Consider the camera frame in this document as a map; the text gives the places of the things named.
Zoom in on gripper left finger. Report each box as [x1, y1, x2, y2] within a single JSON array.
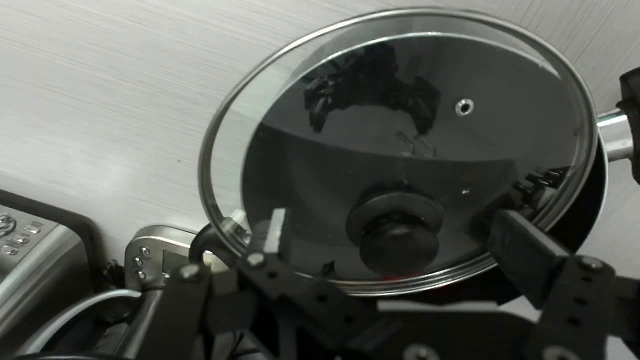
[[137, 208, 401, 360]]

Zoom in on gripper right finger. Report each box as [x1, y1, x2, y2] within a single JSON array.
[[487, 208, 640, 360]]

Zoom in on glass lid with black knob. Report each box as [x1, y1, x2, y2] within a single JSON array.
[[198, 7, 600, 299]]

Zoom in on silver appliance with small display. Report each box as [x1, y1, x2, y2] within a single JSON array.
[[122, 224, 241, 321]]

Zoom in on silver appliance with round buttons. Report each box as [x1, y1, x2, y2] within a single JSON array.
[[0, 189, 108, 353]]

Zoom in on black pot with steel handle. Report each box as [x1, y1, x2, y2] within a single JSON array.
[[240, 35, 640, 307]]

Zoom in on grey cable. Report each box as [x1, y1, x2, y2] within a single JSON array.
[[17, 288, 147, 357]]

